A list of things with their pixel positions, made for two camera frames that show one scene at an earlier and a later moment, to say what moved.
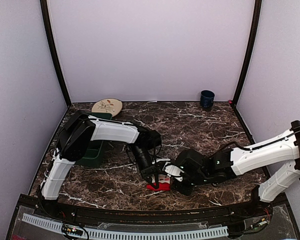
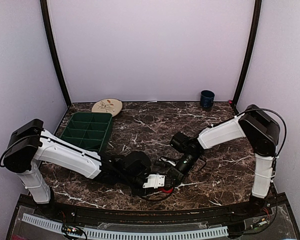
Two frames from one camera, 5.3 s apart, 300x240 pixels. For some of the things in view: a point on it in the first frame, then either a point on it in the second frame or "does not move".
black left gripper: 150,171 -> 140,193
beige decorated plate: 108,105 does not move
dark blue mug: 207,98 does not move
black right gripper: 185,190 -> 176,173
